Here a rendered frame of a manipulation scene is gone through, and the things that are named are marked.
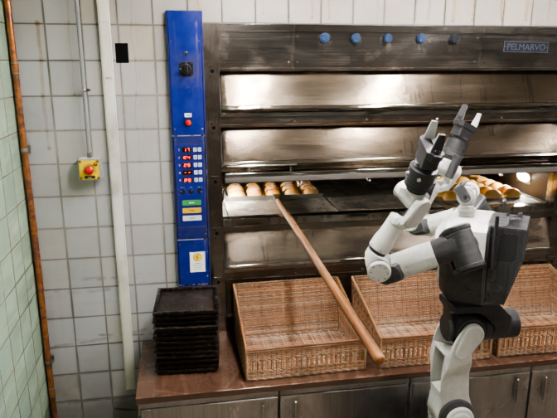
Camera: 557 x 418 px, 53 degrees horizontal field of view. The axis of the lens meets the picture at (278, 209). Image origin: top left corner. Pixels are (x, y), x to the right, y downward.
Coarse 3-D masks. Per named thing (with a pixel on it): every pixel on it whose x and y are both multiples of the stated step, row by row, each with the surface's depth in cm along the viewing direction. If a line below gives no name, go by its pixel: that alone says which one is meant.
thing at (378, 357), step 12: (288, 216) 272; (300, 240) 241; (312, 252) 222; (324, 276) 199; (336, 288) 188; (348, 312) 171; (360, 324) 162; (360, 336) 158; (372, 348) 149; (384, 360) 146
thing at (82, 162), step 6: (78, 162) 253; (84, 162) 253; (90, 162) 253; (96, 162) 254; (78, 168) 254; (84, 168) 254; (96, 168) 255; (102, 168) 260; (84, 174) 254; (96, 174) 255; (102, 174) 259; (84, 180) 255; (90, 180) 256
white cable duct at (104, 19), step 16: (112, 64) 250; (112, 80) 252; (112, 96) 253; (112, 112) 255; (112, 128) 257; (112, 144) 258; (112, 160) 260; (112, 176) 262; (112, 192) 264; (128, 288) 277; (128, 304) 279; (128, 320) 281; (128, 336) 283; (128, 352) 285; (128, 368) 287; (128, 384) 289
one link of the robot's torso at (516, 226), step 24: (456, 216) 202; (480, 216) 202; (504, 216) 201; (528, 216) 202; (480, 240) 190; (504, 240) 190; (504, 264) 192; (456, 288) 200; (480, 288) 196; (504, 288) 194
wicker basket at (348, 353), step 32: (256, 288) 285; (288, 288) 288; (320, 288) 291; (256, 320) 285; (288, 320) 288; (320, 320) 291; (256, 352) 243; (288, 352) 247; (320, 352) 250; (352, 352) 269
